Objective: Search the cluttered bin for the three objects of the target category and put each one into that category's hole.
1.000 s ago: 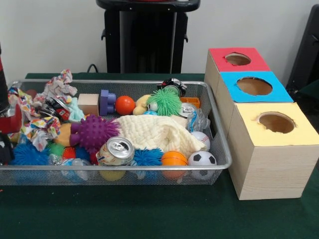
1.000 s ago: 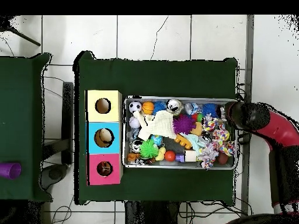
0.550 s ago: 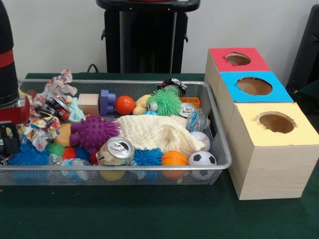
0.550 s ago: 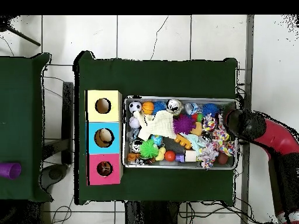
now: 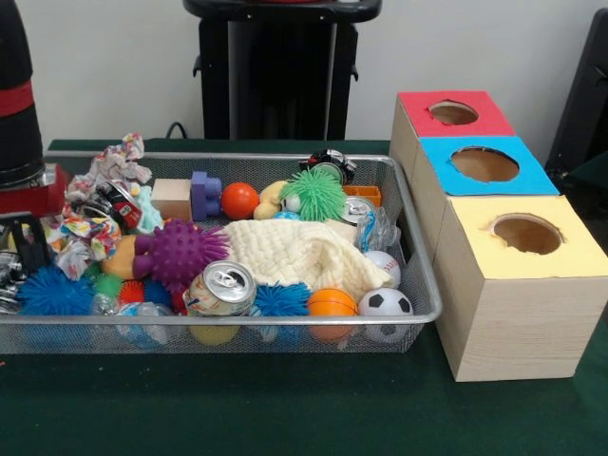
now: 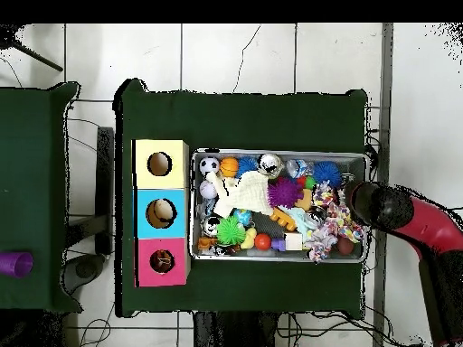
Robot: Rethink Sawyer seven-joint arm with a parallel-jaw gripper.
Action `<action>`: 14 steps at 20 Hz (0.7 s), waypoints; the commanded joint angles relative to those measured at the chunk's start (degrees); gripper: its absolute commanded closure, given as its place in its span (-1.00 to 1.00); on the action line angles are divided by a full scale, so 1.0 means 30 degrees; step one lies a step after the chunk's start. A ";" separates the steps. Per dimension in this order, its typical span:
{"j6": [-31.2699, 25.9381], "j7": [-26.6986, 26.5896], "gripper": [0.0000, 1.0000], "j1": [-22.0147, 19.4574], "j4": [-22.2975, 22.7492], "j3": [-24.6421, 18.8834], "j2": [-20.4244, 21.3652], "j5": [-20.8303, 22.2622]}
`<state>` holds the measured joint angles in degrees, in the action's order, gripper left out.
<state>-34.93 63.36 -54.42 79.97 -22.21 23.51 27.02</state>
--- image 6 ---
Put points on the purple spiky ball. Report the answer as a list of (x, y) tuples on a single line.
[(284, 193)]

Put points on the plain wooden cube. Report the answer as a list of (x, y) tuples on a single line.
[(294, 241)]

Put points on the orange striped tiger toy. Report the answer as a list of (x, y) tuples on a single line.
[(160, 261)]

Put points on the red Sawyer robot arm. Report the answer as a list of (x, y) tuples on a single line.
[(434, 224)]

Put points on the clear mesh bin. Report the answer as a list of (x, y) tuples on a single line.
[(194, 217)]

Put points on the wooden box with three holes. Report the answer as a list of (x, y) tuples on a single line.
[(141, 217)]

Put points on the cream knitted cloth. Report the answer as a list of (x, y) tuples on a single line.
[(246, 195)]

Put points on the small orange basketball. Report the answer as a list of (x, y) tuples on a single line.
[(229, 167)]

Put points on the small soccer ball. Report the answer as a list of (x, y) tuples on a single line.
[(209, 165)]

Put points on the green fuzzy toy with eyes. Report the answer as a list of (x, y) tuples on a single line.
[(231, 231)]

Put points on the small red ball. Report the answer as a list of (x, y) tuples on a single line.
[(262, 241)]

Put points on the orange foam ball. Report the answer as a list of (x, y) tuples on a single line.
[(304, 200)]

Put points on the blue spiky ball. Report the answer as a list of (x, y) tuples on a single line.
[(327, 173)]

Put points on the colourful patterned cloth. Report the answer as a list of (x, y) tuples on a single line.
[(329, 220)]

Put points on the green cloth side table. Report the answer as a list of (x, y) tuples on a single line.
[(36, 144)]

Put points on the purple plastic cup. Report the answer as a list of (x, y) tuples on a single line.
[(14, 264)]

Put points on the black tripod leg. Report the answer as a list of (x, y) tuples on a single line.
[(36, 56)]

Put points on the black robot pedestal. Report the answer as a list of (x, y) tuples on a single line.
[(239, 332)]

